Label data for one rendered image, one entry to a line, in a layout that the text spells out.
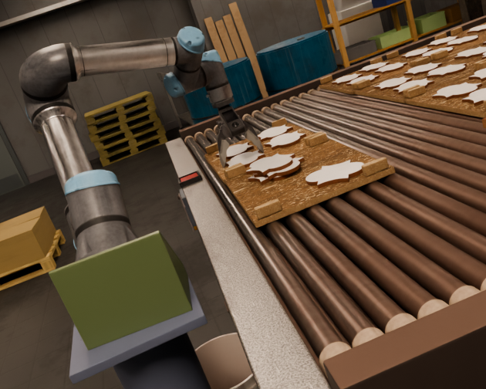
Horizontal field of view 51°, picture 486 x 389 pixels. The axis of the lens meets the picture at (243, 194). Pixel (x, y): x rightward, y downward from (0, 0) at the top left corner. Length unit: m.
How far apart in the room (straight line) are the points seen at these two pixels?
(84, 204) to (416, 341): 0.71
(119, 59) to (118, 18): 7.42
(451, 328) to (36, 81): 1.10
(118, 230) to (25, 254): 3.41
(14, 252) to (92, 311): 3.44
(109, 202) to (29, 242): 3.32
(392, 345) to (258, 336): 0.23
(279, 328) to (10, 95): 8.27
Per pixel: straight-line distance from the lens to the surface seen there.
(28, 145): 8.94
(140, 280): 1.01
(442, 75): 1.99
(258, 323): 0.84
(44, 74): 1.38
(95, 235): 1.06
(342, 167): 1.28
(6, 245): 4.46
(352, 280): 0.86
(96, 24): 8.80
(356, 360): 0.65
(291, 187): 1.28
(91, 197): 1.11
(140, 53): 1.41
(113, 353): 1.03
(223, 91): 1.59
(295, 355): 0.75
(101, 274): 1.01
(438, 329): 0.67
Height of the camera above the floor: 1.36
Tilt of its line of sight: 18 degrees down
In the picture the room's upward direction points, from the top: 20 degrees counter-clockwise
